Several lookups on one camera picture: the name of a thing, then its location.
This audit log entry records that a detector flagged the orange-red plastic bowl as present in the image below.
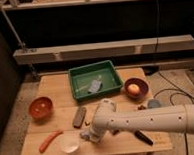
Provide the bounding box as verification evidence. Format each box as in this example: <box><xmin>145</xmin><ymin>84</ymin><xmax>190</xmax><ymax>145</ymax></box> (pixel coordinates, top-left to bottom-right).
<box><xmin>28</xmin><ymin>97</ymin><xmax>54</xmax><ymax>121</ymax></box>

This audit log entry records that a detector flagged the grey diagonal metal pole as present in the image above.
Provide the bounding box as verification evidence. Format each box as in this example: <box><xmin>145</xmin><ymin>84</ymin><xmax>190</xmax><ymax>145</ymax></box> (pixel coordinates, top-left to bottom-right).
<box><xmin>0</xmin><ymin>0</ymin><xmax>38</xmax><ymax>56</ymax></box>

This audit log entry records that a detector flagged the grey scoop in tray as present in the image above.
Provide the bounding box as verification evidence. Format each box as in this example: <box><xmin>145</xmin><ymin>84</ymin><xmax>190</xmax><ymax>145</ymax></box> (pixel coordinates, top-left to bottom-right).
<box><xmin>87</xmin><ymin>76</ymin><xmax>102</xmax><ymax>94</ymax></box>

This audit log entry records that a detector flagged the light metal rail beam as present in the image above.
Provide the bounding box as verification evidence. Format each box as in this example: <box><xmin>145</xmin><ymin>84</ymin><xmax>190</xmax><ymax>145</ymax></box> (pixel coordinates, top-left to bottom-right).
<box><xmin>14</xmin><ymin>34</ymin><xmax>194</xmax><ymax>65</ymax></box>

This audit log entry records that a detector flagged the white cup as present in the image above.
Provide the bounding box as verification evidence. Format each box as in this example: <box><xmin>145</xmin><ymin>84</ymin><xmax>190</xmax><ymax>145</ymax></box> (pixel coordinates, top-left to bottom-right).
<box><xmin>59</xmin><ymin>134</ymin><xmax>80</xmax><ymax>155</ymax></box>

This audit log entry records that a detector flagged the small blue cup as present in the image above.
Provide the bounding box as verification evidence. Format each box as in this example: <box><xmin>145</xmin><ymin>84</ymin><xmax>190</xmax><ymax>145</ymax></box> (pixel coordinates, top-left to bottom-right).
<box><xmin>147</xmin><ymin>99</ymin><xmax>162</xmax><ymax>108</ymax></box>

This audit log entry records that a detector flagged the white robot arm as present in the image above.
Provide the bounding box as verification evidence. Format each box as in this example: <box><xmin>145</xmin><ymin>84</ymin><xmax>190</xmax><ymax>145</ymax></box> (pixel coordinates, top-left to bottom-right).
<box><xmin>89</xmin><ymin>98</ymin><xmax>194</xmax><ymax>142</ymax></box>

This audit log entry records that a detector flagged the yellow-orange round fruit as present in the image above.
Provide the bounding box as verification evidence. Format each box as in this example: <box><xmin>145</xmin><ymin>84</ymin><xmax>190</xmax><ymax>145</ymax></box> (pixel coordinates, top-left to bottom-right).
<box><xmin>127</xmin><ymin>84</ymin><xmax>140</xmax><ymax>95</ymax></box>

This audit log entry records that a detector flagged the grey-blue towel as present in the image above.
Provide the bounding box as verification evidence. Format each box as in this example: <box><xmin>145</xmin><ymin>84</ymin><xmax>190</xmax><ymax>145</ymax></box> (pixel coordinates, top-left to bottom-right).
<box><xmin>79</xmin><ymin>129</ymin><xmax>92</xmax><ymax>141</ymax></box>

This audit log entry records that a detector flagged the black floor cable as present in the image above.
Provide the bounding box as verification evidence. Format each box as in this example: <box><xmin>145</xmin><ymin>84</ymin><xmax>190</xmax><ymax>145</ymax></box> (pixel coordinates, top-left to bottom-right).
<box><xmin>151</xmin><ymin>67</ymin><xmax>194</xmax><ymax>155</ymax></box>

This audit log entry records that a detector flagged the dark red bowl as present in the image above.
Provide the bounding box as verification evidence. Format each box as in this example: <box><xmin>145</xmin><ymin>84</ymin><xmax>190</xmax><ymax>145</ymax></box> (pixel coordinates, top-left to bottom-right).
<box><xmin>124</xmin><ymin>77</ymin><xmax>149</xmax><ymax>99</ymax></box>

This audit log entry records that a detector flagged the green plastic tray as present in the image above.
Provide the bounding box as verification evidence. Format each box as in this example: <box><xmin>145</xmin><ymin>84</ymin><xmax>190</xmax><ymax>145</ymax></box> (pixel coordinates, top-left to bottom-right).
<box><xmin>68</xmin><ymin>60</ymin><xmax>123</xmax><ymax>101</ymax></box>

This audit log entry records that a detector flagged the orange carrot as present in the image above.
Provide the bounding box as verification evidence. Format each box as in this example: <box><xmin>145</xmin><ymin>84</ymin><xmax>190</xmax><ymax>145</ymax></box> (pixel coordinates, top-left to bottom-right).
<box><xmin>38</xmin><ymin>131</ymin><xmax>62</xmax><ymax>153</ymax></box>

